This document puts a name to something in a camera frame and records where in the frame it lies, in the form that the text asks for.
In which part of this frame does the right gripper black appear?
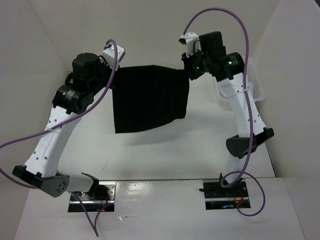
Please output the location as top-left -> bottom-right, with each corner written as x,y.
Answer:
181,46 -> 211,81

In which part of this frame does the black skirt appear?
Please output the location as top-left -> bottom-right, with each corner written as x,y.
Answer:
112,65 -> 190,134

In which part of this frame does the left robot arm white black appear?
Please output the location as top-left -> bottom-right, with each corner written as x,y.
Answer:
12,50 -> 123,198

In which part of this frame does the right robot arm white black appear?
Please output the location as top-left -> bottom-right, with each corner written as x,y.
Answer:
179,31 -> 274,159

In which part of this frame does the white perforated plastic basket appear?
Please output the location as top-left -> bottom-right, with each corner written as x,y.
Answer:
217,57 -> 266,106

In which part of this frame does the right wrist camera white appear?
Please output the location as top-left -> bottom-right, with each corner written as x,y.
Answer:
178,32 -> 201,57

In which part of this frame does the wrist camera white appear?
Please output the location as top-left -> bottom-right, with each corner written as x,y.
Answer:
178,32 -> 201,57
101,43 -> 126,65

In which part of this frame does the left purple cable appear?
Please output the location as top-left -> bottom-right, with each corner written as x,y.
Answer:
0,39 -> 118,238

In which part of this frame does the purple cable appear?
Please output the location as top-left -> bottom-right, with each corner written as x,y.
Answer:
182,7 -> 265,216
0,39 -> 118,238

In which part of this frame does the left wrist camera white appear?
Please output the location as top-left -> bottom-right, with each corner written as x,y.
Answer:
101,43 -> 126,65

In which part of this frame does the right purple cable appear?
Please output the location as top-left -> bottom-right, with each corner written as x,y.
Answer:
182,7 -> 265,216

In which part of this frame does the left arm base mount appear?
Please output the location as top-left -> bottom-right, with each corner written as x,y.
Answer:
75,181 -> 117,213

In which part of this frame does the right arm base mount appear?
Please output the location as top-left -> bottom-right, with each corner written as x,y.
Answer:
199,179 -> 251,210

